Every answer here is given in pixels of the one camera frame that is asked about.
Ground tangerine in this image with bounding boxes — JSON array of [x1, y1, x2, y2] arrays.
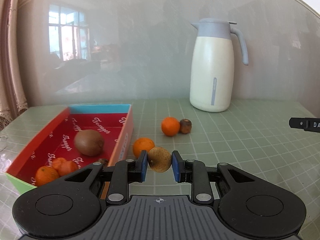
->
[[35, 166, 60, 186], [161, 116, 180, 137], [132, 137, 155, 158]]

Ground brown kiwi fruit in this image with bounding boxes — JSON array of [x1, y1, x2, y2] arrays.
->
[[74, 129, 105, 157]]

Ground tan longan fruit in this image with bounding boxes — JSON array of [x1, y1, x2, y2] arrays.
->
[[148, 147, 172, 173]]

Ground small orange carrot piece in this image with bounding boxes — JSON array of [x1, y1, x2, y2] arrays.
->
[[52, 157, 67, 171]]

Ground dark water chestnut front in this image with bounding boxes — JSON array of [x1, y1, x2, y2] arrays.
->
[[98, 158, 108, 167]]

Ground colourful cardboard box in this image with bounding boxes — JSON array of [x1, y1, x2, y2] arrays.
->
[[6, 104, 133, 194]]

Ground small brown chestnut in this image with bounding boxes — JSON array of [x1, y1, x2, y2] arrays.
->
[[180, 119, 192, 134]]

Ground white thermos jug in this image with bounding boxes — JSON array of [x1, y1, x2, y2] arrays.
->
[[189, 18, 248, 112]]

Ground beige lace curtain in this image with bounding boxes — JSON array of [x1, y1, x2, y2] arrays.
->
[[1, 0, 28, 129]]

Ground wire-rimmed eyeglasses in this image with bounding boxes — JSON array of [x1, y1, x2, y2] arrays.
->
[[0, 135, 8, 152]]

